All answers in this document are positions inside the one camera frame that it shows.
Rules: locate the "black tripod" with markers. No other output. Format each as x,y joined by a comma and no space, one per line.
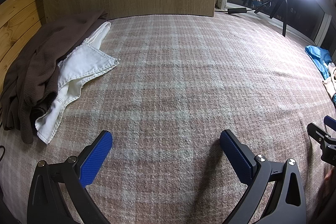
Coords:
284,19

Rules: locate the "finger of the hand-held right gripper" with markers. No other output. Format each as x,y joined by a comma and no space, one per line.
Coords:
316,132
330,121

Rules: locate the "white cotton garment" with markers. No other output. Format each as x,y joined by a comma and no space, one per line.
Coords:
86,58

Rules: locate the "cream cloth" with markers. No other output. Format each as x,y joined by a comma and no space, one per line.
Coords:
330,82

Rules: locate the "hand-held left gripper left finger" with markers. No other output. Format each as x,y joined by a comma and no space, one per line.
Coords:
97,158

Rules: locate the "blue cloth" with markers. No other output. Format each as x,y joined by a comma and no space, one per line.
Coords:
319,56

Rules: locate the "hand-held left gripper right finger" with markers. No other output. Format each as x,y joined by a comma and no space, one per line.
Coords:
236,158

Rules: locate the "pine wood wall panel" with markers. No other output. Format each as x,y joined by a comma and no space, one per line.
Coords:
18,16

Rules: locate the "brown fleece garment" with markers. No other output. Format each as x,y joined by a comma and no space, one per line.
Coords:
39,56

